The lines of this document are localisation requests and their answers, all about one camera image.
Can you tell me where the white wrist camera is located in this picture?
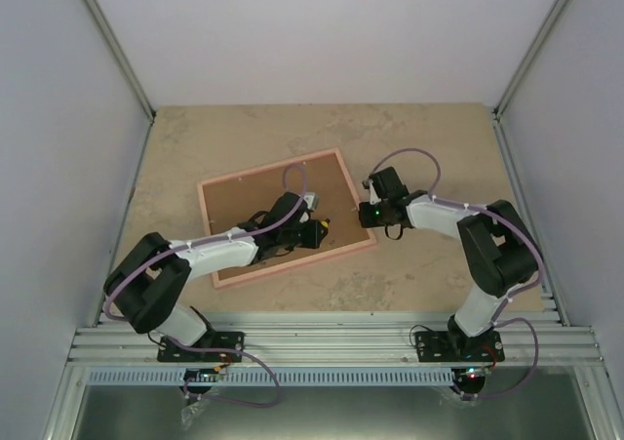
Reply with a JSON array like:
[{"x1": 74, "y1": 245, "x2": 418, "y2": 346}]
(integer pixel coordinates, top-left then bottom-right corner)
[
  {"x1": 362, "y1": 178, "x2": 381, "y2": 205},
  {"x1": 303, "y1": 192, "x2": 320, "y2": 212}
]

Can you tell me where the brown frame backing board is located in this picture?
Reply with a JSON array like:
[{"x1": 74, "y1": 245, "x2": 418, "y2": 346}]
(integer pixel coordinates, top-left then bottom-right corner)
[{"x1": 203, "y1": 153, "x2": 371, "y2": 284}]

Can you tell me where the aluminium corner post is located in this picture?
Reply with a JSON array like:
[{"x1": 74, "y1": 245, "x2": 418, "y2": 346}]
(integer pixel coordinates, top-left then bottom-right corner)
[
  {"x1": 491, "y1": 0, "x2": 589, "y2": 119},
  {"x1": 81, "y1": 0, "x2": 156, "y2": 123}
]

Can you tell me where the right aluminium corner post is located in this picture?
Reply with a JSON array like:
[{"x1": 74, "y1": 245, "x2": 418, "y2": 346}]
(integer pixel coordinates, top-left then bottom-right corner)
[{"x1": 491, "y1": 0, "x2": 589, "y2": 119}]

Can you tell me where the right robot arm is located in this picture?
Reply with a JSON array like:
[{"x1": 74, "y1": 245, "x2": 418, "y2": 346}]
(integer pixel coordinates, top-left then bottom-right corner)
[{"x1": 359, "y1": 167, "x2": 543, "y2": 361}]

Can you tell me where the aluminium rail beam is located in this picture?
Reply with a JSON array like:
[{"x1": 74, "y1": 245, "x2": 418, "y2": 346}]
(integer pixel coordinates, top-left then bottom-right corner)
[{"x1": 67, "y1": 311, "x2": 604, "y2": 368}]

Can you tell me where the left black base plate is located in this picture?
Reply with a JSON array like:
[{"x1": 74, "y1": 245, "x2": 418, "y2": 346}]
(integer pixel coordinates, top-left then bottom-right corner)
[{"x1": 157, "y1": 331, "x2": 245, "y2": 364}]

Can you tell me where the circuit board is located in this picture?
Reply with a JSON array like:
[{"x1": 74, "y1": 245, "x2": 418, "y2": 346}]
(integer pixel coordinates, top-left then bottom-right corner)
[
  {"x1": 183, "y1": 366, "x2": 227, "y2": 383},
  {"x1": 462, "y1": 365, "x2": 491, "y2": 379}
]

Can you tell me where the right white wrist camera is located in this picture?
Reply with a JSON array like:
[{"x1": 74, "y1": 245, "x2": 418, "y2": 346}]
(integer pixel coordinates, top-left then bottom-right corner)
[{"x1": 362, "y1": 178, "x2": 381, "y2": 205}]

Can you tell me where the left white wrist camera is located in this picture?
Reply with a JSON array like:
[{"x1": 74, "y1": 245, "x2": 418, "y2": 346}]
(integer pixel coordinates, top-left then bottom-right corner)
[{"x1": 303, "y1": 192, "x2": 320, "y2": 212}]

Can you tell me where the right circuit board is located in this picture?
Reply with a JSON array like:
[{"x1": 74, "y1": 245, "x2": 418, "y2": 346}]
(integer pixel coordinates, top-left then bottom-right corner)
[{"x1": 462, "y1": 365, "x2": 491, "y2": 379}]

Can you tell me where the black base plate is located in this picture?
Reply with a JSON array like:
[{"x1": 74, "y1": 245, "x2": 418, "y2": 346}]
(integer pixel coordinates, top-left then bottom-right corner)
[
  {"x1": 410, "y1": 331, "x2": 506, "y2": 363},
  {"x1": 157, "y1": 331, "x2": 245, "y2": 364}
]

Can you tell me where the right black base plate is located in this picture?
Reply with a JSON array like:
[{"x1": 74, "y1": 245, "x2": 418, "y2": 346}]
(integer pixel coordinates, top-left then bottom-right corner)
[{"x1": 410, "y1": 331, "x2": 506, "y2": 363}]

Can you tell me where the grey slotted cable duct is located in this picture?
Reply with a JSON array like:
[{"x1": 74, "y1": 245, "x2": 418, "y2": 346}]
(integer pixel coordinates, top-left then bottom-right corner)
[{"x1": 87, "y1": 367, "x2": 454, "y2": 387}]

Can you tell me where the pink picture frame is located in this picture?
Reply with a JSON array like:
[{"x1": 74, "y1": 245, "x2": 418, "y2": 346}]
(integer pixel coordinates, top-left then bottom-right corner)
[{"x1": 196, "y1": 147, "x2": 379, "y2": 291}]

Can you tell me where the left aluminium corner post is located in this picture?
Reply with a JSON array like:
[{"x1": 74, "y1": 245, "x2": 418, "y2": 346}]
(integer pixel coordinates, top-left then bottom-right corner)
[{"x1": 81, "y1": 0, "x2": 156, "y2": 123}]

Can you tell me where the left circuit board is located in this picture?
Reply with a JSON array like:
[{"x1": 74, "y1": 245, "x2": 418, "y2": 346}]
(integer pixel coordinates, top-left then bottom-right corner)
[{"x1": 183, "y1": 366, "x2": 227, "y2": 383}]

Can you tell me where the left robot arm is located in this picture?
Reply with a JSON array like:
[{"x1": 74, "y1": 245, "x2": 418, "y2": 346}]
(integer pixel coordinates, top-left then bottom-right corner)
[{"x1": 103, "y1": 192, "x2": 330, "y2": 361}]

